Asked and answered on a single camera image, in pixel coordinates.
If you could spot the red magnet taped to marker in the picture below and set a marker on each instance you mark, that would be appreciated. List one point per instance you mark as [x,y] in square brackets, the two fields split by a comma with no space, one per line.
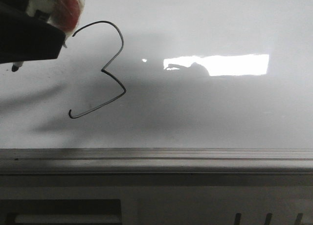
[65,16]

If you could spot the white whiteboard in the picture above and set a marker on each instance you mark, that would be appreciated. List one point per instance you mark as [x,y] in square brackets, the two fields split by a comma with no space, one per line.
[170,73]

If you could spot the aluminium whiteboard frame rail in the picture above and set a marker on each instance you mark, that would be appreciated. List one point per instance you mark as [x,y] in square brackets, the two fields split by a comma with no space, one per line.
[63,161]

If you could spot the white black whiteboard marker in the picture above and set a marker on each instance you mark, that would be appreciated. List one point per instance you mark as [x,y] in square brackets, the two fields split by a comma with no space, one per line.
[32,38]

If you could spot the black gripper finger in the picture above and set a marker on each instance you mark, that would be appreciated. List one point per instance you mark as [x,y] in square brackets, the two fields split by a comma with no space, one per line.
[5,15]

